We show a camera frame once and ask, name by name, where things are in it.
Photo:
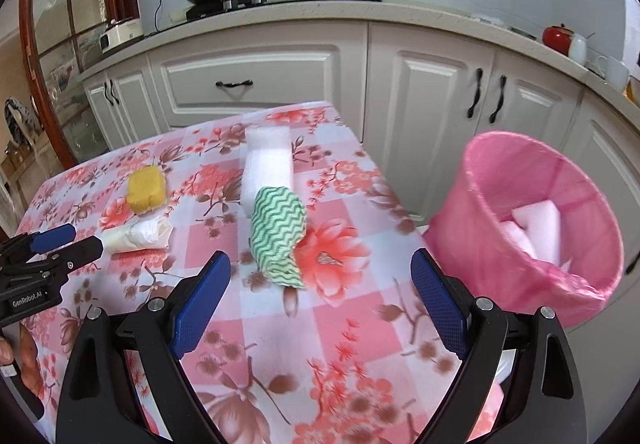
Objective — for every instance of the white flat tray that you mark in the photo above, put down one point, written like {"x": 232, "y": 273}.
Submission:
{"x": 490, "y": 20}

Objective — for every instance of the pink trash bin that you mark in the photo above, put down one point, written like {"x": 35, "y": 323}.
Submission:
{"x": 470, "y": 204}

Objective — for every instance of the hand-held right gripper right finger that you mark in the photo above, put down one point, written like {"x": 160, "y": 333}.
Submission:
{"x": 440, "y": 304}

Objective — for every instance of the narrow white cabinet door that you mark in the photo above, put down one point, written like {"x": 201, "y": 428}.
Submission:
{"x": 97, "y": 119}
{"x": 137, "y": 104}

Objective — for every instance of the person's left hand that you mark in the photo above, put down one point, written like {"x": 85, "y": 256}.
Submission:
{"x": 25, "y": 359}

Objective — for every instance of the red lidded pot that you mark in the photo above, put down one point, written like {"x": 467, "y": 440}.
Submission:
{"x": 557, "y": 39}

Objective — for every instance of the white corner cabinet door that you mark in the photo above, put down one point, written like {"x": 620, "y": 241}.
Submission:
{"x": 605, "y": 144}

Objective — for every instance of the yellow sponge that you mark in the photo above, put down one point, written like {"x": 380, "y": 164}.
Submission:
{"x": 146, "y": 189}

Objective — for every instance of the white mug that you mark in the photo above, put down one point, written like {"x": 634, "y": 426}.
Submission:
{"x": 615, "y": 74}

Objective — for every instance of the green wavy striped cloth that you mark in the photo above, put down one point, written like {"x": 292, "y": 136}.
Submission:
{"x": 277, "y": 229}

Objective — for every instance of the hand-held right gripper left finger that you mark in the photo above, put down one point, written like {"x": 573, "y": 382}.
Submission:
{"x": 200, "y": 304}

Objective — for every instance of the pink floral tablecloth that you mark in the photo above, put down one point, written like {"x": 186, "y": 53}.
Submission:
{"x": 280, "y": 344}

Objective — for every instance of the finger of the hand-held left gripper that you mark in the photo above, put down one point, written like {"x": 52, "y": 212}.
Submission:
{"x": 80, "y": 251}
{"x": 52, "y": 238}

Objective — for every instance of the hanging dark cloth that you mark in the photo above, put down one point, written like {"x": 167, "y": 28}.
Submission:
{"x": 20, "y": 119}

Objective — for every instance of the white plastic wrapper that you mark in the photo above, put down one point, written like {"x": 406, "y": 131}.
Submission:
{"x": 135, "y": 236}

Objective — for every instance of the white ceramic jar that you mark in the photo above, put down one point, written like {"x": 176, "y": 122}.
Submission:
{"x": 578, "y": 51}

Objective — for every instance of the white rice cooker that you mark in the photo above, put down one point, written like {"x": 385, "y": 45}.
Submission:
{"x": 122, "y": 36}

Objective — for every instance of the small crumpled wrapper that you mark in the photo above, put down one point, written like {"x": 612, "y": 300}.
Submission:
{"x": 329, "y": 259}

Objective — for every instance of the wooden framed glass door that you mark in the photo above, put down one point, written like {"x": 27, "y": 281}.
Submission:
{"x": 55, "y": 49}

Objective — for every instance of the grey shallow dish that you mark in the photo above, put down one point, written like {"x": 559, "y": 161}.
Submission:
{"x": 524, "y": 33}

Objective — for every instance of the white drawer front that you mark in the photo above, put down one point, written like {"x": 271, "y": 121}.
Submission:
{"x": 290, "y": 74}

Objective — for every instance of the white foam block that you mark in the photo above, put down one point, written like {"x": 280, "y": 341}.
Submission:
{"x": 542, "y": 229}
{"x": 267, "y": 159}

